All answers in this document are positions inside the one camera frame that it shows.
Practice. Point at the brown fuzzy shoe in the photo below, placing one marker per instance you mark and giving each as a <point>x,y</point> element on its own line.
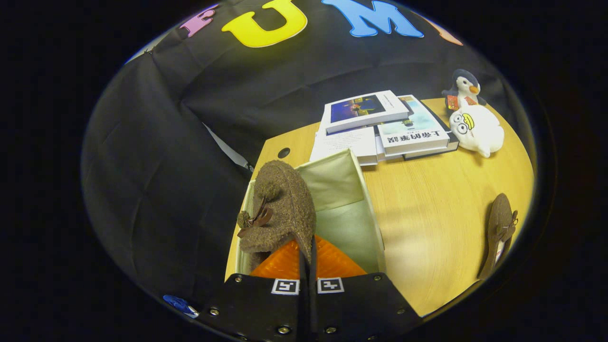
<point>285,204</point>
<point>498,218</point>

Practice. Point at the white round plush toy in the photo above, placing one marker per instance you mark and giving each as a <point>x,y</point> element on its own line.
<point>479,130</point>

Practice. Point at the plain white book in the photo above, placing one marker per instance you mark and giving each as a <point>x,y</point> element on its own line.
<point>342,142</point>

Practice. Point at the book with dark blue picture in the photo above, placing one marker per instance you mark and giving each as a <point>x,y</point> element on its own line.
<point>361,109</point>

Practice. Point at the book with pale sky cover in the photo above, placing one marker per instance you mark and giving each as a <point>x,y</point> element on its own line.
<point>413,130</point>

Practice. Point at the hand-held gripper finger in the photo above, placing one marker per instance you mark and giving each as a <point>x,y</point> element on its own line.
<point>303,308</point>
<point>313,308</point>

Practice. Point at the beige fabric storage box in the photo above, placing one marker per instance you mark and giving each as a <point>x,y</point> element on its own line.
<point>342,218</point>

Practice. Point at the black backdrop cloth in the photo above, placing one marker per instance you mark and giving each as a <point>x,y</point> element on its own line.
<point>166,166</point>

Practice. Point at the black book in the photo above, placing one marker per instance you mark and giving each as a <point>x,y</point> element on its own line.
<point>453,141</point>

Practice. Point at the grey penguin plush toy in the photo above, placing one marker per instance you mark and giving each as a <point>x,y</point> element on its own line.
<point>463,88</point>

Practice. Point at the blue white label tag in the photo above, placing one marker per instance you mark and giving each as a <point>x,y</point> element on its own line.
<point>183,305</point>

